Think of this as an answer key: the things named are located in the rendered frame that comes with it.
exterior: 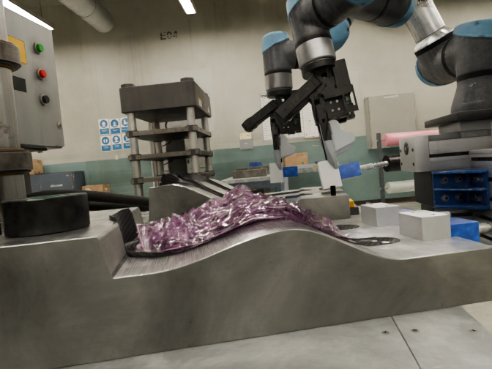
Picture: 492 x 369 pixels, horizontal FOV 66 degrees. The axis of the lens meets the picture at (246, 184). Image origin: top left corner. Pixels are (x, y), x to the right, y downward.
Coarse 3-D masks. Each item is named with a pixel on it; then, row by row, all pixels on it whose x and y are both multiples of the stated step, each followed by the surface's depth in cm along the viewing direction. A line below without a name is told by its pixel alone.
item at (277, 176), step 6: (270, 168) 103; (276, 168) 102; (282, 168) 102; (288, 168) 102; (294, 168) 102; (300, 168) 104; (306, 168) 103; (312, 168) 103; (270, 174) 103; (276, 174) 103; (282, 174) 102; (288, 174) 102; (294, 174) 102; (270, 180) 103; (276, 180) 103; (282, 180) 102
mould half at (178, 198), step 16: (160, 192) 72; (176, 192) 72; (192, 192) 72; (208, 192) 75; (224, 192) 83; (304, 192) 81; (320, 192) 78; (160, 208) 73; (176, 208) 72; (304, 208) 69; (320, 208) 68; (336, 208) 68
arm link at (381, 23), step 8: (392, 0) 72; (400, 0) 74; (408, 0) 75; (384, 8) 72; (392, 8) 73; (400, 8) 75; (408, 8) 76; (384, 16) 74; (392, 16) 75; (400, 16) 76; (408, 16) 78; (376, 24) 78; (384, 24) 77; (392, 24) 78; (400, 24) 79
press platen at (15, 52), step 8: (0, 40) 85; (0, 48) 85; (8, 48) 86; (16, 48) 89; (0, 56) 85; (8, 56) 86; (16, 56) 88; (0, 64) 86; (8, 64) 87; (16, 64) 89
